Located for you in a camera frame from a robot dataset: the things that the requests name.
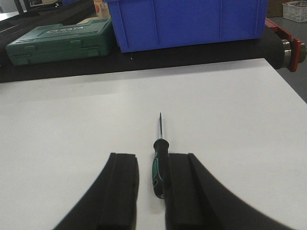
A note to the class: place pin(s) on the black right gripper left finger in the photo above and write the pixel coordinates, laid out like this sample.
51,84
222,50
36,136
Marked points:
110,202

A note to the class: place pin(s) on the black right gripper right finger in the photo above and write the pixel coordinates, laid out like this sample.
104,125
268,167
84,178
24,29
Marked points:
196,200

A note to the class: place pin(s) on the small green black screwdriver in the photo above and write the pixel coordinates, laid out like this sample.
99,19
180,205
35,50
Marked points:
158,166

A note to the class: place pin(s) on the green SATA tool case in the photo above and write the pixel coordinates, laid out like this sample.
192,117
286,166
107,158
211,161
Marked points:
57,42

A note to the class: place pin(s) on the large blue plastic bin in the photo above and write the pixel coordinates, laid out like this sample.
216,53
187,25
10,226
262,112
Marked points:
141,25

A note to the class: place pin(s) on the white plastic basket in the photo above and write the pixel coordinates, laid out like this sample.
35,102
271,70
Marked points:
295,11

